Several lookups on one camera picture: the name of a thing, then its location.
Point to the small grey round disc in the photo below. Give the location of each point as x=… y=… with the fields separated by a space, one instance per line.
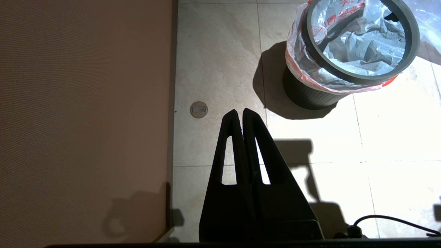
x=198 y=109

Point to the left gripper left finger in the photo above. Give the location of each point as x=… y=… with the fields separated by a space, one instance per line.
x=224 y=210

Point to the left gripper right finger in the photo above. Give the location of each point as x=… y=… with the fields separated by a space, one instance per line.
x=282 y=210

